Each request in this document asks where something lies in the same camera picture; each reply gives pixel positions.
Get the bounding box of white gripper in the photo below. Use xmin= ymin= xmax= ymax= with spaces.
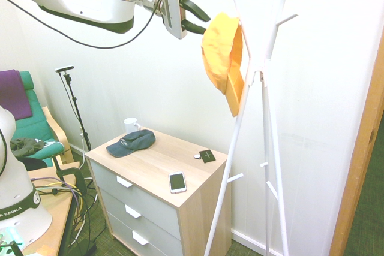
xmin=163 ymin=0 xmax=211 ymax=40

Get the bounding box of yellow cap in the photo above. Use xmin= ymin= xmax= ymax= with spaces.
xmin=200 ymin=12 xmax=244 ymax=118

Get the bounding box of navy blue cap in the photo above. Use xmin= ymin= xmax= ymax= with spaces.
xmin=106 ymin=129 xmax=156 ymax=158

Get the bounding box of white coat rack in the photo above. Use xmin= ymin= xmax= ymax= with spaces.
xmin=203 ymin=0 xmax=299 ymax=256

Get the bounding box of white mug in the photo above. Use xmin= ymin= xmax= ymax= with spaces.
xmin=123 ymin=117 xmax=142 ymax=134

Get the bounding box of black square pad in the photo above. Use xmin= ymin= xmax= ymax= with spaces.
xmin=199 ymin=149 xmax=216 ymax=164

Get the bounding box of white smartphone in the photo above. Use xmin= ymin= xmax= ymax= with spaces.
xmin=169 ymin=172 xmax=187 ymax=194

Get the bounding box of green wooden armchair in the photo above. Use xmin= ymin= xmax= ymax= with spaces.
xmin=0 ymin=71 xmax=74 ymax=168

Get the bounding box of light wood drawer chest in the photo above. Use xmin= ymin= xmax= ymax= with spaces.
xmin=85 ymin=127 xmax=232 ymax=256

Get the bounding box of black screw clamp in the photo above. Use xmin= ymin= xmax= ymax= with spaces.
xmin=50 ymin=153 xmax=88 ymax=197

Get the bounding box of purple cloth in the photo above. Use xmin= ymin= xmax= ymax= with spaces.
xmin=0 ymin=69 xmax=33 ymax=121

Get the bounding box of dark crumpled garment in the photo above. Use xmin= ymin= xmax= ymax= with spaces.
xmin=10 ymin=137 xmax=46 ymax=158

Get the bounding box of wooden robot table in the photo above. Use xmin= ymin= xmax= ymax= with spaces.
xmin=22 ymin=161 xmax=82 ymax=256

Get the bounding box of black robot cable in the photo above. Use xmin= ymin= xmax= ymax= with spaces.
xmin=0 ymin=0 xmax=179 ymax=50

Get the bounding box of black camera tripod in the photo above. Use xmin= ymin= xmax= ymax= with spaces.
xmin=61 ymin=71 xmax=92 ymax=152

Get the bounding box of wooden door frame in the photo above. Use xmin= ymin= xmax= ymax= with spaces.
xmin=328 ymin=31 xmax=384 ymax=256

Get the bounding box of purple cable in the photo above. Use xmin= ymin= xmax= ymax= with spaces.
xmin=31 ymin=176 xmax=83 ymax=209

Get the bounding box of yellow cable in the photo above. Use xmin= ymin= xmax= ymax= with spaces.
xmin=31 ymin=179 xmax=83 ymax=209

